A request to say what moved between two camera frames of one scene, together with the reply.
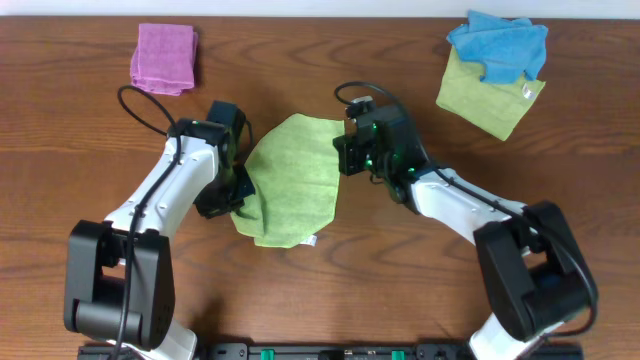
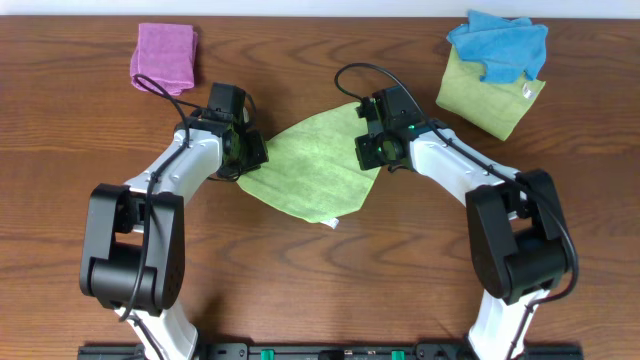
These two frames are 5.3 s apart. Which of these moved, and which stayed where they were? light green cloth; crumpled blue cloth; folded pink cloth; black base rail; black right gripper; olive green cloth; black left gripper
Moved: light green cloth; black right gripper; black left gripper
Stayed: black base rail; crumpled blue cloth; folded pink cloth; olive green cloth
